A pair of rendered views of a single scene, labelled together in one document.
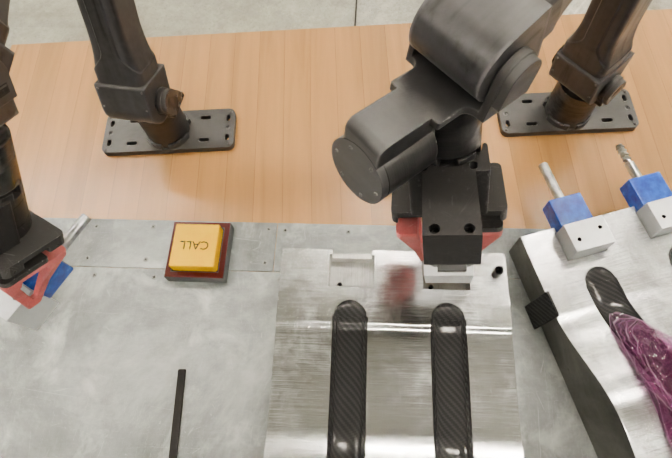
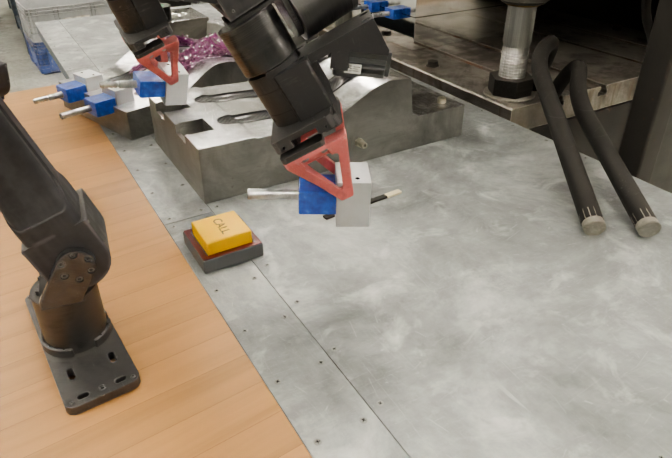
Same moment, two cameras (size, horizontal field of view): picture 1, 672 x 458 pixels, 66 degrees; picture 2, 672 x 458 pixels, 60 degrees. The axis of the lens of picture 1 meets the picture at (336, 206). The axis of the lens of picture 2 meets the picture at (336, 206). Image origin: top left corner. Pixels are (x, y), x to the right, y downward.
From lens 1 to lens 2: 0.97 m
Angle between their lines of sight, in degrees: 77
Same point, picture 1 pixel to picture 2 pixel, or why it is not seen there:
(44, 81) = not seen: outside the picture
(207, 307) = (268, 227)
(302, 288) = (223, 135)
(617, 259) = not seen: hidden behind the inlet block
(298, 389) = not seen: hidden behind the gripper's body
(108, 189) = (191, 351)
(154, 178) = (155, 321)
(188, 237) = (216, 231)
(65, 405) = (409, 257)
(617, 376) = (200, 68)
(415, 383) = (250, 101)
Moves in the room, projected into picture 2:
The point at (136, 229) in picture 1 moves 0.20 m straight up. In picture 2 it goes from (227, 300) to (208, 143)
